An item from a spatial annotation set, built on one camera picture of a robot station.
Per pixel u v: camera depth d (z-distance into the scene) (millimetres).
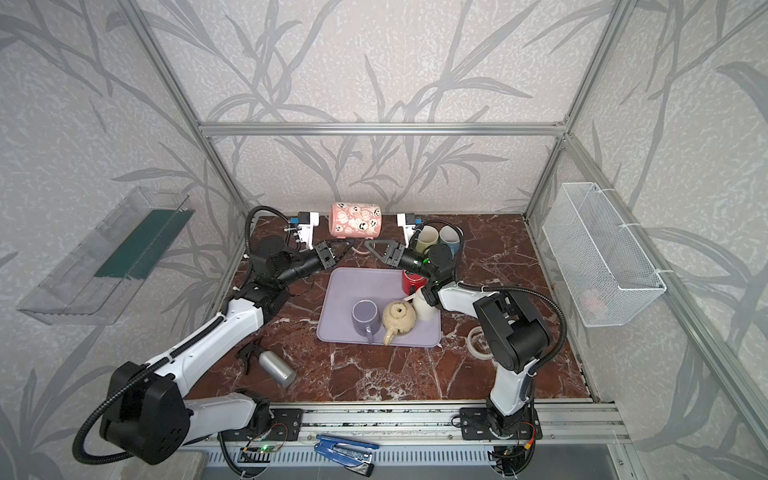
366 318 845
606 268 612
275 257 578
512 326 489
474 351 844
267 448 708
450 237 1042
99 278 648
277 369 799
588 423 754
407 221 737
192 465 661
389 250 721
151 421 398
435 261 663
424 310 890
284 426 726
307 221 679
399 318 837
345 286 992
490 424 649
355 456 679
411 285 936
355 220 693
